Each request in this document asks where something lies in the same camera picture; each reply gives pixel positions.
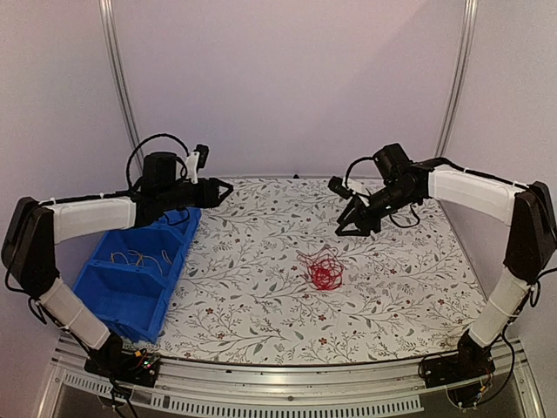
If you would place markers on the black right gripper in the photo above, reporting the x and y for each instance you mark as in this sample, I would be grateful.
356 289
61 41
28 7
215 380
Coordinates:
371 224

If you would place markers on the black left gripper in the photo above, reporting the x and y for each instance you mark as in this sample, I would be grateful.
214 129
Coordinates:
210 189

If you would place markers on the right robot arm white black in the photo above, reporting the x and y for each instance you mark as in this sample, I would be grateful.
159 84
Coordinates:
376 187

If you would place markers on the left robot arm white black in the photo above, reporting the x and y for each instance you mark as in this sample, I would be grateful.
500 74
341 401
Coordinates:
28 253

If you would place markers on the floral patterned table mat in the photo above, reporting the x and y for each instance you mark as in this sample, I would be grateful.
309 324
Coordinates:
267 281

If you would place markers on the blue plastic divided bin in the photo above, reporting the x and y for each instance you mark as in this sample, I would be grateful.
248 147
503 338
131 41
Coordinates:
132 274

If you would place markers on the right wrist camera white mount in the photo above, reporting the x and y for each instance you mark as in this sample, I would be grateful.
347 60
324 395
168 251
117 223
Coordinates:
349 189

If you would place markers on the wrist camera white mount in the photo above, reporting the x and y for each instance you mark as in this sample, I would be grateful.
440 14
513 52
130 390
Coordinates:
349 189
195 162

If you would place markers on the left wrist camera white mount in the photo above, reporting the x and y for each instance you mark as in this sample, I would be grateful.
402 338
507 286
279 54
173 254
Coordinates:
195 162

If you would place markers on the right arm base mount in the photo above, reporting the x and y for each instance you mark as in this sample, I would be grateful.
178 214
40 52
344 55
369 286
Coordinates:
466 381

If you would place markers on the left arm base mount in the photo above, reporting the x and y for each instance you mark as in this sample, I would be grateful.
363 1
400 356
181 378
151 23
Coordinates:
138 367

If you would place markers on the left aluminium frame post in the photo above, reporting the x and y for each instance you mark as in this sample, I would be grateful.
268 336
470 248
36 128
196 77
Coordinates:
117 69

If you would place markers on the aluminium frame post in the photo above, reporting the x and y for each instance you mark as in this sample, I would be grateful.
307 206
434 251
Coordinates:
117 69
465 46

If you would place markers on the front aluminium rail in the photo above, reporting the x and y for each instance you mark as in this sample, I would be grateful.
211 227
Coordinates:
203 389

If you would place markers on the right aluminium frame post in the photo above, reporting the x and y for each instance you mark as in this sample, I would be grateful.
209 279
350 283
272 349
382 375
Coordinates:
465 46

